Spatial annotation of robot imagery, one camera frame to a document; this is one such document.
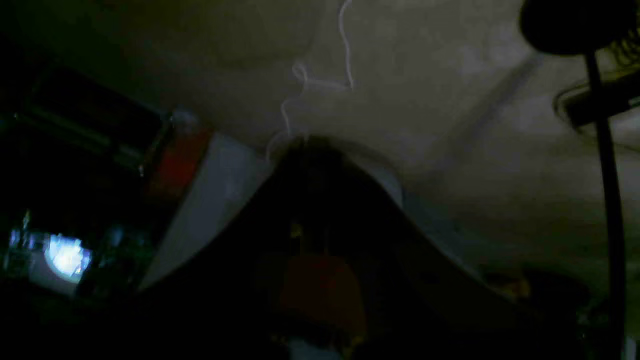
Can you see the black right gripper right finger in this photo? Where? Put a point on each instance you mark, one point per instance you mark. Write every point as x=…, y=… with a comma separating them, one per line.
x=423, y=304

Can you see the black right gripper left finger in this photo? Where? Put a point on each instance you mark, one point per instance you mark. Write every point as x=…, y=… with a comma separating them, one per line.
x=227, y=301

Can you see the orange t-shirt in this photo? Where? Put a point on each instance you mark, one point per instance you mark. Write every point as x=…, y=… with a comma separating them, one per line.
x=322, y=293

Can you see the black pole stand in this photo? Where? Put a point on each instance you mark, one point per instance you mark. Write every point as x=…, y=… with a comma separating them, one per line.
x=581, y=28

